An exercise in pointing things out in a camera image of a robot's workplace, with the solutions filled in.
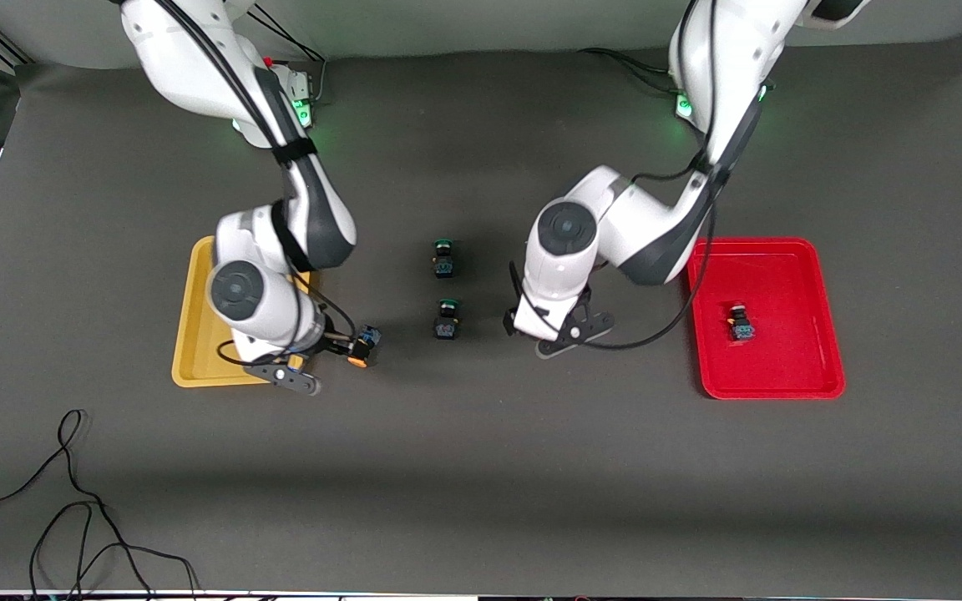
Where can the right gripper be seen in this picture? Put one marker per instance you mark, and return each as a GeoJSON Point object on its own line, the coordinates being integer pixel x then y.
{"type": "Point", "coordinates": [337, 341]}

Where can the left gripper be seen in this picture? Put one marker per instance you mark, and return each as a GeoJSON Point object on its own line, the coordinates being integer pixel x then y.
{"type": "Point", "coordinates": [508, 322]}

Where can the yellow push button switch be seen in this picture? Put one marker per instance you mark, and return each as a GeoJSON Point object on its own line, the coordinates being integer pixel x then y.
{"type": "Point", "coordinates": [367, 338]}

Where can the red push button switch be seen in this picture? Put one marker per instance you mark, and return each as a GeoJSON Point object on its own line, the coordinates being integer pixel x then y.
{"type": "Point", "coordinates": [741, 323]}

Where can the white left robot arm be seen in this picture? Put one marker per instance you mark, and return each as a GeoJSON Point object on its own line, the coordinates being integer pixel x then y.
{"type": "Point", "coordinates": [631, 225]}

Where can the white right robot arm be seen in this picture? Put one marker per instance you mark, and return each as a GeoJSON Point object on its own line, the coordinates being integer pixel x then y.
{"type": "Point", "coordinates": [180, 58]}

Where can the yellow plastic tray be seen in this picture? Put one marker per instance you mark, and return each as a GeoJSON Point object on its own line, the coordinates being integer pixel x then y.
{"type": "Point", "coordinates": [193, 334]}

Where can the dark grey table mat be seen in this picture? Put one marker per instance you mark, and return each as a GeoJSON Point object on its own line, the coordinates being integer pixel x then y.
{"type": "Point", "coordinates": [481, 467]}

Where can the red plastic tray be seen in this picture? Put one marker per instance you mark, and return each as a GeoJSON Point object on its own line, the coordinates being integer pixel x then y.
{"type": "Point", "coordinates": [782, 275]}

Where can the green push button switch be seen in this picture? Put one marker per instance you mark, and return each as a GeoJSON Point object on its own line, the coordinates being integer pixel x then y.
{"type": "Point", "coordinates": [447, 320]}
{"type": "Point", "coordinates": [443, 259]}

